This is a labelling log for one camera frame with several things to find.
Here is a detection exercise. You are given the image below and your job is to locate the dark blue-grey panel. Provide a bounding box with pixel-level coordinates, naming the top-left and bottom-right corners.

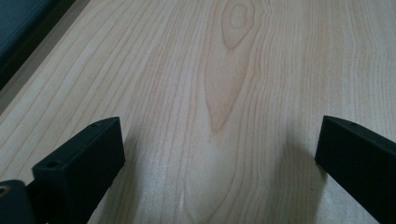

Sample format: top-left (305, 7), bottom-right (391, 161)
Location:
top-left (0, 0), bottom-right (77, 91)

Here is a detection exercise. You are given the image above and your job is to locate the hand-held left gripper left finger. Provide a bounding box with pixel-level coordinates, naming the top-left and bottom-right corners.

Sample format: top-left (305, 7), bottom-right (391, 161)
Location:
top-left (32, 116), bottom-right (126, 224)

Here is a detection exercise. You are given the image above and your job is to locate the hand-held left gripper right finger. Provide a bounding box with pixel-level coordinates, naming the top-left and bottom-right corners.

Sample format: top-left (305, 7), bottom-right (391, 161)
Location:
top-left (314, 115), bottom-right (396, 224)

